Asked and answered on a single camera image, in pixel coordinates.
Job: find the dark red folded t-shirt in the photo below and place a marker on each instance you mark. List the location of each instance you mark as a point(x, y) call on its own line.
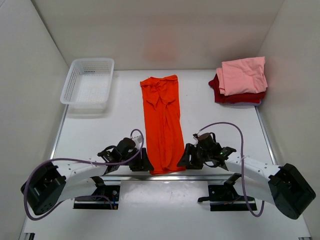
point(243, 98)

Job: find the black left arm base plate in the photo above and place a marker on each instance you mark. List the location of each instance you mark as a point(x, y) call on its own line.
point(103, 198)

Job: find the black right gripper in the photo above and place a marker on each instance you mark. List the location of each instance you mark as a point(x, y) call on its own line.
point(185, 161)

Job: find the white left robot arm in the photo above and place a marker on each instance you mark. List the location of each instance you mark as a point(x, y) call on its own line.
point(61, 179)

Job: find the orange t-shirt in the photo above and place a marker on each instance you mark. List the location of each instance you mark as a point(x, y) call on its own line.
point(164, 138)

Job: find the white plastic basket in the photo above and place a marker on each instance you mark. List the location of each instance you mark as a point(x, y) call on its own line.
point(88, 83)

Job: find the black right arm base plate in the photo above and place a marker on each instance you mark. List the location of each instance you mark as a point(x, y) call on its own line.
point(222, 197)

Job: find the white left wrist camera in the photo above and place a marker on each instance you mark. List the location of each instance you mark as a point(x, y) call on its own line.
point(137, 140)

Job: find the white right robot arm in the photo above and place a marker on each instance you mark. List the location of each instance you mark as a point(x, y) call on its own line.
point(282, 186)

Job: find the pink folded t-shirt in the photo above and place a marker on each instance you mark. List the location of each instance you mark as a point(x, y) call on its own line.
point(242, 76)

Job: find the aluminium table rail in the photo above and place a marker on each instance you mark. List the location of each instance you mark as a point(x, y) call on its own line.
point(83, 138)

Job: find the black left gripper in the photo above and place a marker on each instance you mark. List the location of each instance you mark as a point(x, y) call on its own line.
point(143, 164)

